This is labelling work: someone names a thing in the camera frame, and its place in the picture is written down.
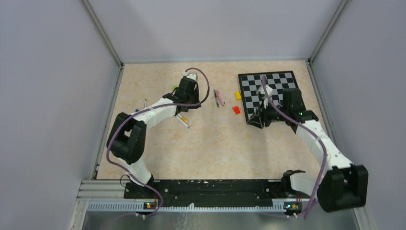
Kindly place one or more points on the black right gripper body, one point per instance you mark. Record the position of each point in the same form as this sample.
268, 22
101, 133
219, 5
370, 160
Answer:
273, 114

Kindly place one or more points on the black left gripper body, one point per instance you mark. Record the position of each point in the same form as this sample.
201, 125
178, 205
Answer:
193, 98

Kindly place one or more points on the green thin pen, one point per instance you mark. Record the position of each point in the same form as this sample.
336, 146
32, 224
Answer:
216, 98

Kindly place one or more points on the pink translucent pen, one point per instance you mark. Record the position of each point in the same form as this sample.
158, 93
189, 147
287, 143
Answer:
220, 98

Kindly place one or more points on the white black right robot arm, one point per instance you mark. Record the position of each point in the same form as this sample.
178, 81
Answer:
340, 184

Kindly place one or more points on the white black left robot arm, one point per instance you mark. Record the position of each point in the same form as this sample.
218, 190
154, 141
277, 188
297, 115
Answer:
128, 134

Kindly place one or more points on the orange red block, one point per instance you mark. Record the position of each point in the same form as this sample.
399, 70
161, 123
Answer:
236, 110

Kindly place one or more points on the yellow block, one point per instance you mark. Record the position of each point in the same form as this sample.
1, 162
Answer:
237, 95

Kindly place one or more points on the black grey chessboard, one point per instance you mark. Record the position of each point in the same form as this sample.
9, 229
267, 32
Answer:
250, 82

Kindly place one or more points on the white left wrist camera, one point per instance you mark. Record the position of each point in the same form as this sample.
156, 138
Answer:
193, 76

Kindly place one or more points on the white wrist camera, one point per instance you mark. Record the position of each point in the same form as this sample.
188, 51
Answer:
193, 76
267, 94

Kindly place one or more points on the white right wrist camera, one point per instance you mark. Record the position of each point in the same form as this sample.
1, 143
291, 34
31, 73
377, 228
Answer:
267, 94

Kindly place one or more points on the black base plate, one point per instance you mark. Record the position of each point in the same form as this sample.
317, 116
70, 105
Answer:
213, 193

